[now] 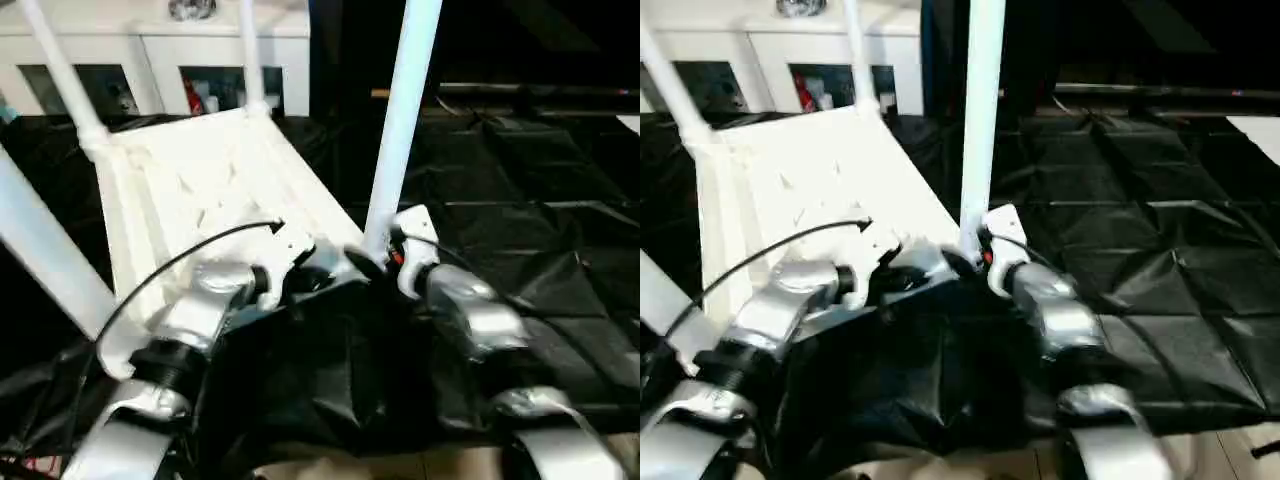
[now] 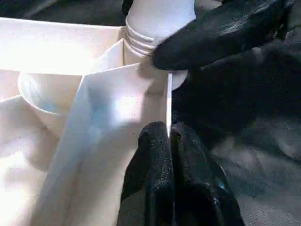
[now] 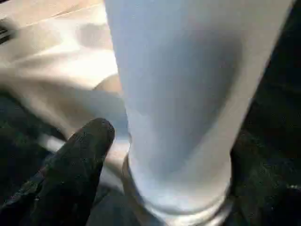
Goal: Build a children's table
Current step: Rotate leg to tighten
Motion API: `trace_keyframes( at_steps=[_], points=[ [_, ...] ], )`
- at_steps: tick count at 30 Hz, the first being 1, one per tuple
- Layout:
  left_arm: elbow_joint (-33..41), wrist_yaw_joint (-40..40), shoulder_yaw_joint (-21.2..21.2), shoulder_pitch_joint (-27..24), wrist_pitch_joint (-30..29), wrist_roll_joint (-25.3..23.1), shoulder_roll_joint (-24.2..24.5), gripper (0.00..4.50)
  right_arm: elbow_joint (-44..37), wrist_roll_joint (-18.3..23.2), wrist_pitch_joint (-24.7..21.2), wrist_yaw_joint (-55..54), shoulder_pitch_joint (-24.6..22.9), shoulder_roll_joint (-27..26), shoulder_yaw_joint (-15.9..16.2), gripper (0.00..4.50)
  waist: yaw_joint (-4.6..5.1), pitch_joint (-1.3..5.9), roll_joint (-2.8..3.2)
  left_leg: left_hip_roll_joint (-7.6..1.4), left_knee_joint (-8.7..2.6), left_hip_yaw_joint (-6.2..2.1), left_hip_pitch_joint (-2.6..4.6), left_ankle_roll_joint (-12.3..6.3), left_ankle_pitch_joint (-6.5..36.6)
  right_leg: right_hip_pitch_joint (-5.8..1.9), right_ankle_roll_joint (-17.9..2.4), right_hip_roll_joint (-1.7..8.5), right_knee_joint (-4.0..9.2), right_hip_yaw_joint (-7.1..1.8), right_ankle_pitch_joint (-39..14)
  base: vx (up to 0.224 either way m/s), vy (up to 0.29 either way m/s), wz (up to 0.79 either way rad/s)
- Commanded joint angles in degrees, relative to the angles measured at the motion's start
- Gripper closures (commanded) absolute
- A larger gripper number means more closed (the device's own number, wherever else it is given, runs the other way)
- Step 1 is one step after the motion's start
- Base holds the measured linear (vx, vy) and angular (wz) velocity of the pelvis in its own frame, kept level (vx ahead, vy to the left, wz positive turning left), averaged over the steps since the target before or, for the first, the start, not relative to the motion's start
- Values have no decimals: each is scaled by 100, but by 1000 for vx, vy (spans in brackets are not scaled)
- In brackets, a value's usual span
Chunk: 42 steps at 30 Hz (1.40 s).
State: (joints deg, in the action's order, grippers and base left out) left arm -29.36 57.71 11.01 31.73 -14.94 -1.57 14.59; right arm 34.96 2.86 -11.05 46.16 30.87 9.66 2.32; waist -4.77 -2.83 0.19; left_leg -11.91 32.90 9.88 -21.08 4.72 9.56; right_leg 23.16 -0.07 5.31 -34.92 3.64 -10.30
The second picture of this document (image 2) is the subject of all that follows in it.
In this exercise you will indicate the white plastic table top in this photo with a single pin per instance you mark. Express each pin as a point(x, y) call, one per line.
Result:
point(70, 117)

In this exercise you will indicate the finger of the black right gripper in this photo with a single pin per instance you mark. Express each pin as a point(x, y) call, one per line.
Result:
point(211, 40)
point(127, 5)

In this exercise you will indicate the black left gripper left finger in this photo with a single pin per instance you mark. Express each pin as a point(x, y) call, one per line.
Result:
point(150, 179)

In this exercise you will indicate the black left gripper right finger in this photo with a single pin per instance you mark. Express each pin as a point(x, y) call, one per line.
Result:
point(202, 188)

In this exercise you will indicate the black plastic mat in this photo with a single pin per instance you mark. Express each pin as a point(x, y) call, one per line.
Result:
point(247, 117)

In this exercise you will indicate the white plastic table leg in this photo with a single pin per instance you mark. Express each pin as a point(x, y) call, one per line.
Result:
point(160, 21)

